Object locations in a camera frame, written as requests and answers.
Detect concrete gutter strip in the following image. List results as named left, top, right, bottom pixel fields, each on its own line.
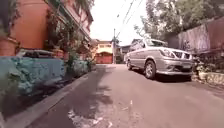
left=0, top=70, right=93, bottom=128

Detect orange building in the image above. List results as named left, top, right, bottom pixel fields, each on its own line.
left=0, top=0, right=95, bottom=61

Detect utility pole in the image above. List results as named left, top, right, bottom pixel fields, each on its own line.
left=112, top=28, right=117, bottom=65

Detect silver van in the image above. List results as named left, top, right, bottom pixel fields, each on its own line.
left=123, top=38, right=196, bottom=81

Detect low stone planter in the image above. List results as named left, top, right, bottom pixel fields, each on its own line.
left=192, top=57, right=224, bottom=87

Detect overhead wires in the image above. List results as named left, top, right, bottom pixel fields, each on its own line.
left=114, top=0, right=144, bottom=38

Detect grey wall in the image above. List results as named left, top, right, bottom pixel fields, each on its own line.
left=166, top=16, right=224, bottom=57

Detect painted blue-green wall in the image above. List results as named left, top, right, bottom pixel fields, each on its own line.
left=0, top=55, right=93, bottom=98

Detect orange house with gate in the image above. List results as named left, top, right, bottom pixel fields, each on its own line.
left=91, top=39, right=115, bottom=65

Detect grey asphalt road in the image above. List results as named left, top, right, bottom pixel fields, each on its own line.
left=25, top=63, right=224, bottom=128

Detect trees behind wall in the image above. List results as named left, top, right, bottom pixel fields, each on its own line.
left=133, top=0, right=224, bottom=42

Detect plants on wall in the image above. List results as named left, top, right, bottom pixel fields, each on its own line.
left=43, top=9, right=95, bottom=75

